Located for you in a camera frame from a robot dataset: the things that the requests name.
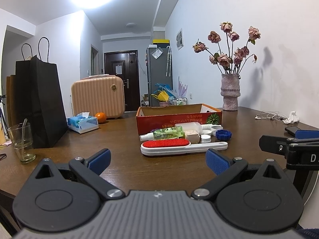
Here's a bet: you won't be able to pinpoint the blue ridged jar lid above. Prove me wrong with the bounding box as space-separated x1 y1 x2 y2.
215 129 232 141

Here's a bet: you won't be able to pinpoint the grey tape roll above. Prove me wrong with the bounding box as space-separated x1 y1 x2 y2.
201 129 213 136

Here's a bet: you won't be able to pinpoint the dried pink roses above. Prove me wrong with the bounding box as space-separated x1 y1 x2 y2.
192 21 261 75

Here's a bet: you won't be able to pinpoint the grey refrigerator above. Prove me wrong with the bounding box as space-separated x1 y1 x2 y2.
146 46 173 107

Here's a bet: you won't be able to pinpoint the red white lint brush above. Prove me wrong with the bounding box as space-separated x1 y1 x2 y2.
141 139 228 157

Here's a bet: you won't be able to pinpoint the translucent white plastic box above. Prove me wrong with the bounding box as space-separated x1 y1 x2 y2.
175 122 203 134

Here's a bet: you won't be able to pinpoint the blue tissue pack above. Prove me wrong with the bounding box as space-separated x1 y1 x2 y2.
67 112 99 134

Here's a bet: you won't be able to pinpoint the black paper bag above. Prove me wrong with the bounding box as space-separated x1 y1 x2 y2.
15 37 69 149

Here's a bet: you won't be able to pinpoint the black phone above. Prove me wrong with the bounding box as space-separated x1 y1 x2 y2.
284 126 300 137

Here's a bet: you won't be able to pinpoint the red cardboard box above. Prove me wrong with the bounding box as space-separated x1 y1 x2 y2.
136 104 222 135

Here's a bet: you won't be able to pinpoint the glass cup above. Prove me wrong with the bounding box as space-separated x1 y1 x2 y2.
8 122 36 164

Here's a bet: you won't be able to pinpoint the beige power adapter cube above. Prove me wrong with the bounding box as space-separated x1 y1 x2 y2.
184 130 201 144

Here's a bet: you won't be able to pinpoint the metal spoon in glass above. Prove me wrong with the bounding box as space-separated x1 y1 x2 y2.
21 118 27 161

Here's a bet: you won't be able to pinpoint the white spray bottle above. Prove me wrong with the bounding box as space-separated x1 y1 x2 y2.
201 123 223 131

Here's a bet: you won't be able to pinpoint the yellow box on refrigerator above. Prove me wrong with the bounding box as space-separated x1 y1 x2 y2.
153 39 170 44

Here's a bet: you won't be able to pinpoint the white ridged bottle cap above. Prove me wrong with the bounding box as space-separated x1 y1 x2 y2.
200 134 211 144

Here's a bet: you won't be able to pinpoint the orange fruit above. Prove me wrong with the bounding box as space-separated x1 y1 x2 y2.
95 112 107 124

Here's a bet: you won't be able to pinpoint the dark brown door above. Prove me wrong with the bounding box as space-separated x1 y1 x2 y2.
104 50 141 111

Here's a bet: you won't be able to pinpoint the crumpled white tissue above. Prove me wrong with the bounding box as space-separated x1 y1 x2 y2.
283 111 299 124

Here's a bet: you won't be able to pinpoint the yellow watering can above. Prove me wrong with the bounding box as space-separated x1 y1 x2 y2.
151 91 169 103

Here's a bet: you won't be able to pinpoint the green spray bottle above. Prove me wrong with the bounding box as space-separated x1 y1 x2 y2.
140 126 185 142

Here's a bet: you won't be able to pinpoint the pink ribbed suitcase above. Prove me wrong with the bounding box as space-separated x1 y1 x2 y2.
71 74 125 118

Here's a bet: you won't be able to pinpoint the pink textured vase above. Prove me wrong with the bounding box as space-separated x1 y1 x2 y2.
221 74 241 111

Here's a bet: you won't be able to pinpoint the white earphone cable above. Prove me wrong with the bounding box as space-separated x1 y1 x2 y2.
254 111 289 121

